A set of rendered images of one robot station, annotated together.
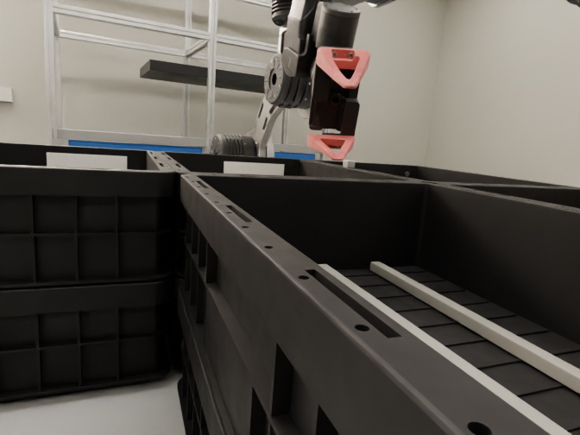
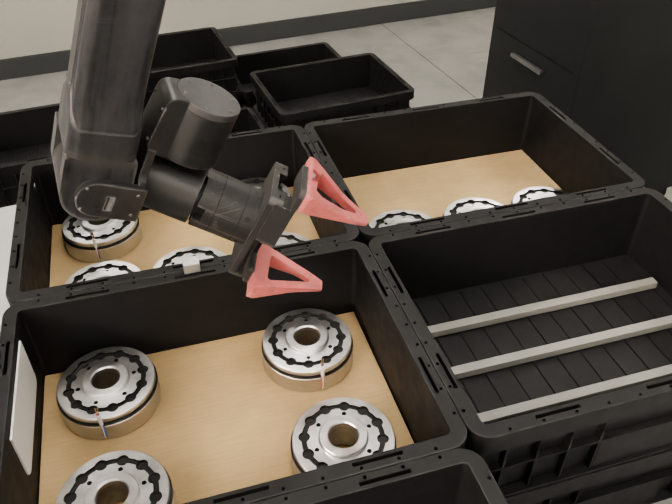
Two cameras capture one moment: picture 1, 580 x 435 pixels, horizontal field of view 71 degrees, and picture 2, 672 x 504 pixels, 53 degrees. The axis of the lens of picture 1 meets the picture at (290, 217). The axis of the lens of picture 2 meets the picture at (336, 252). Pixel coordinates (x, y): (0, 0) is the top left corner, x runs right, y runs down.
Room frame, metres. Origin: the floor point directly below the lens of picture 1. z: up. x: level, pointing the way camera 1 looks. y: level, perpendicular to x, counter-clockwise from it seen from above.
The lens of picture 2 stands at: (0.48, 0.47, 1.42)
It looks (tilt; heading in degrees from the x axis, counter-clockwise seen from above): 39 degrees down; 275
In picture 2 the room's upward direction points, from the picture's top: straight up
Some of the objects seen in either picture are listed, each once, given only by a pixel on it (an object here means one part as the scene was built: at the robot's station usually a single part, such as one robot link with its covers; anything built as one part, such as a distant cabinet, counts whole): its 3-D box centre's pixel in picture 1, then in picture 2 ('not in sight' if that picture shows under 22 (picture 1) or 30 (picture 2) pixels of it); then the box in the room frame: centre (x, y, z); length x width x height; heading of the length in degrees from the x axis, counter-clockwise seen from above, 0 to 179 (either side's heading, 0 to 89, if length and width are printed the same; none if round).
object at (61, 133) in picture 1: (207, 142); not in sight; (2.56, 0.55, 0.91); 1.70 x 0.10 x 0.05; 117
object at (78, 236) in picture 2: not in sight; (100, 223); (0.87, -0.26, 0.86); 0.10 x 0.10 x 0.01
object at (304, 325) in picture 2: not in sight; (307, 337); (0.56, -0.06, 0.86); 0.05 x 0.05 x 0.01
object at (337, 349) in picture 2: not in sight; (307, 340); (0.56, -0.06, 0.86); 0.10 x 0.10 x 0.01
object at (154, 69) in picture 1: (238, 82); not in sight; (2.85, 0.42, 1.32); 1.20 x 0.45 x 0.06; 117
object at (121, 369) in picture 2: not in sight; (105, 379); (0.76, 0.02, 0.86); 0.05 x 0.05 x 0.01
